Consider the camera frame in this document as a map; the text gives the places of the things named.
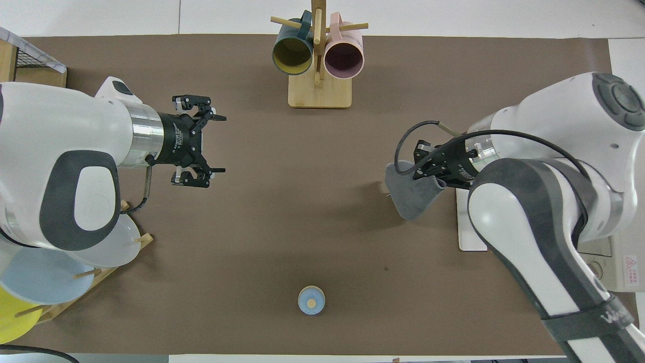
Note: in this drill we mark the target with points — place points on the light blue plate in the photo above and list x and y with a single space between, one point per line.
40 277

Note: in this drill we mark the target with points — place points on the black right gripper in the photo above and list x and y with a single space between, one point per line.
458 166

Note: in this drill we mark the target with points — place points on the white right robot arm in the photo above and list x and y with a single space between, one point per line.
554 126

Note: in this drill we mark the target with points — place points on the pale grey plate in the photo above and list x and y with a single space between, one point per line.
116 247

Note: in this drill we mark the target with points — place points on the pink mug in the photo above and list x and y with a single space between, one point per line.
344 58

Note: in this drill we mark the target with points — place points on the blue call bell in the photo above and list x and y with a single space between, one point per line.
311 302

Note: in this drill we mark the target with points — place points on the dark teal mug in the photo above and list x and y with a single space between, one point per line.
292 53

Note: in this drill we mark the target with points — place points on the purple and grey towel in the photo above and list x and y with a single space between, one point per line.
413 199

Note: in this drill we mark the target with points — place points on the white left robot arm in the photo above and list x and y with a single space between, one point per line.
50 131

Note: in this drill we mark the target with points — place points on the white towel rack wooden bars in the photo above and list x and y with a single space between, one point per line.
468 232

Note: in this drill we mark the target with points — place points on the wooden stepped shelf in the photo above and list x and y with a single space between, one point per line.
45 78

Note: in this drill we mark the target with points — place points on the wooden mug tree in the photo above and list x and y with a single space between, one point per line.
320 96

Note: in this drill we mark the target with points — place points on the wooden plate rack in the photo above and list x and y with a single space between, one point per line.
75 300

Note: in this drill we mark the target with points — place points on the marbled white shelf panel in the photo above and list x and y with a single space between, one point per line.
30 48

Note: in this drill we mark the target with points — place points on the brown table mat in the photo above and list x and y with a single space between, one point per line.
302 201

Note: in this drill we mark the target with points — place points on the yellow plate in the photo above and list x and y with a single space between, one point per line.
15 322

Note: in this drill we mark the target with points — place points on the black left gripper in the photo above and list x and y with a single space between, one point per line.
181 140

